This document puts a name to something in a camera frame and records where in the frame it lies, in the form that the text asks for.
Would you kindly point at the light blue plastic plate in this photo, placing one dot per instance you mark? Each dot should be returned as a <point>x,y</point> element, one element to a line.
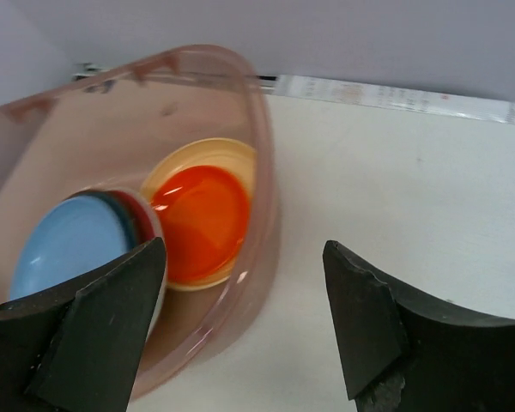
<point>78,235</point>

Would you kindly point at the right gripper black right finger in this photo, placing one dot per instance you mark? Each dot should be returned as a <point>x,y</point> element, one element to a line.
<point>402,349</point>

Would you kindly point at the orange plastic plate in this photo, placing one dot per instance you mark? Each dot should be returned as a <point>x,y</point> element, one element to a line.
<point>204,213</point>

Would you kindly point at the dark teal ceramic plate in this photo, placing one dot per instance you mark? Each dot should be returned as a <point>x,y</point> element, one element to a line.
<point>122,212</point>

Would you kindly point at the red plate with teal waves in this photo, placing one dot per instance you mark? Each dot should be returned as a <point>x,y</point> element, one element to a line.
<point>147,226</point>

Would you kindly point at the beige plastic plate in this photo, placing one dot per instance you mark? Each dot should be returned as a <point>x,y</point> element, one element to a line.
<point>234,156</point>

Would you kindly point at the pink translucent plastic bin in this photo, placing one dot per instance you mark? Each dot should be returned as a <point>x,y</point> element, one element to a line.
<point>111,130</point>

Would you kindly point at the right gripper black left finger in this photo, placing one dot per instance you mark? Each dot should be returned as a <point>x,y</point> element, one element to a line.
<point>77,346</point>

